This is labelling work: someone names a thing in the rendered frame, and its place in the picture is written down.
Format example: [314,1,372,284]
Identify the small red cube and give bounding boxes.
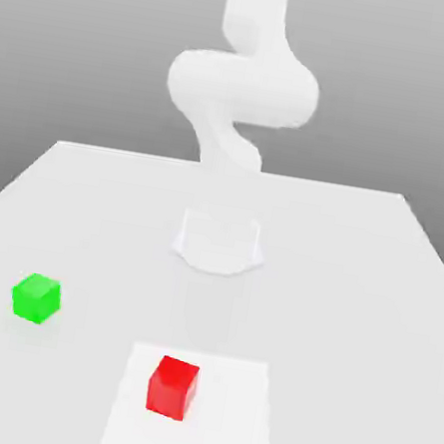
[143,352,202,424]

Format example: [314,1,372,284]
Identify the small green cube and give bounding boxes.
[6,269,66,329]

